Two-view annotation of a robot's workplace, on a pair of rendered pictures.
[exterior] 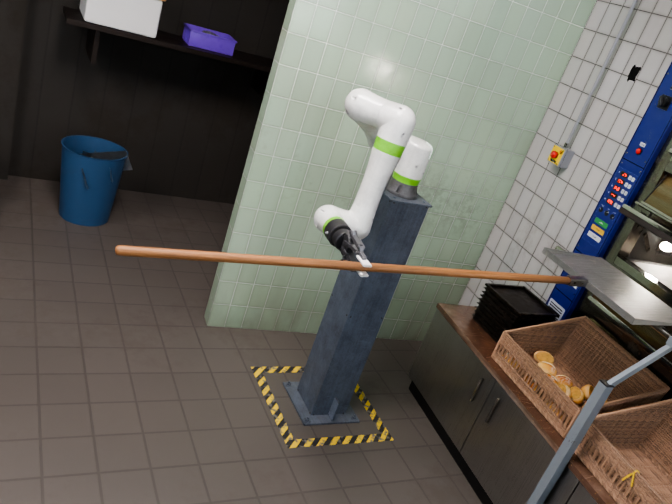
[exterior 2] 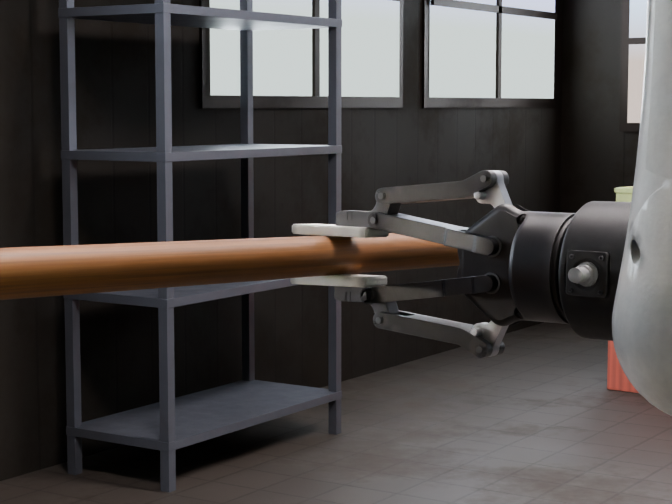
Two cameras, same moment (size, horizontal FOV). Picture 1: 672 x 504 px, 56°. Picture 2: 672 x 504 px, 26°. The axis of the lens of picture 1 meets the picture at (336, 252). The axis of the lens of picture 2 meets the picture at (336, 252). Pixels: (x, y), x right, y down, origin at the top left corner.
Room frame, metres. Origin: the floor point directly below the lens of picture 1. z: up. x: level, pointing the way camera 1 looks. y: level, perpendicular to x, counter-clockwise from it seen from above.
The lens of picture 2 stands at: (2.94, -0.56, 1.25)
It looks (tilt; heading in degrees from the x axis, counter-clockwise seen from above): 6 degrees down; 155
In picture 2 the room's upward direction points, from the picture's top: straight up
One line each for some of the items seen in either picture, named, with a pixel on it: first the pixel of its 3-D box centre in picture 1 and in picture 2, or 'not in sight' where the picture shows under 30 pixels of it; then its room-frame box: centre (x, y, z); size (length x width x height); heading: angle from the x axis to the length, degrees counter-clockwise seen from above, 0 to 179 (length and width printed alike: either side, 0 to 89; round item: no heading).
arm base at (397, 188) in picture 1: (397, 181); not in sight; (2.76, -0.15, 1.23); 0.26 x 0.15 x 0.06; 32
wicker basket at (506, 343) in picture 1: (575, 371); not in sight; (2.59, -1.21, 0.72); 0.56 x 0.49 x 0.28; 29
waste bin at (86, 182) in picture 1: (93, 180); not in sight; (3.81, 1.66, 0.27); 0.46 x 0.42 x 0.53; 105
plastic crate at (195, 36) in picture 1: (208, 39); not in sight; (4.34, 1.28, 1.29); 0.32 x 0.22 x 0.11; 122
